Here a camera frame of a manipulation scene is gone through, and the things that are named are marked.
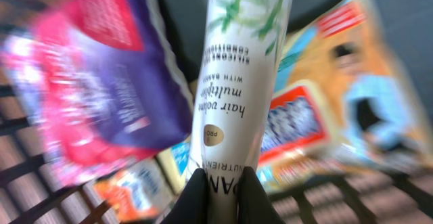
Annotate orange blue snack bag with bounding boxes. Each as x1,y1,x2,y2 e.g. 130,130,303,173
257,0,432,193

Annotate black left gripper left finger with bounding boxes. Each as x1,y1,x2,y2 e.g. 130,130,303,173
161,169,208,224

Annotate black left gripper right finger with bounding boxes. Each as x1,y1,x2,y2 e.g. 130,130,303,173
237,166,284,224

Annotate red purple pad pack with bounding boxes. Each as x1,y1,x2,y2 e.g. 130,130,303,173
1,0,193,186

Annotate grey plastic mesh basket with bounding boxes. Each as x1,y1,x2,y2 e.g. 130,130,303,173
1,0,432,223

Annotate white conditioner tube gold cap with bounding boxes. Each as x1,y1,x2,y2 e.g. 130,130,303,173
191,0,292,223

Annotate small orange snack packet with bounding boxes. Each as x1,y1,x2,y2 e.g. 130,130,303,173
94,160,173,222

